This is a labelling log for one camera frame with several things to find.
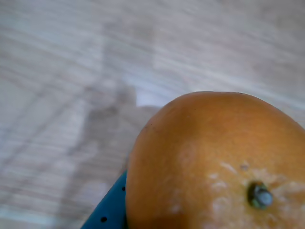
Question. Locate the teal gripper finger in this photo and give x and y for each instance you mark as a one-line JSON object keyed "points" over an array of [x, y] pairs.
{"points": [[112, 210]]}

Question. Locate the small orange green stem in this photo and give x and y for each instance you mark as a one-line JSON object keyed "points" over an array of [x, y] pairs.
{"points": [[209, 155]]}

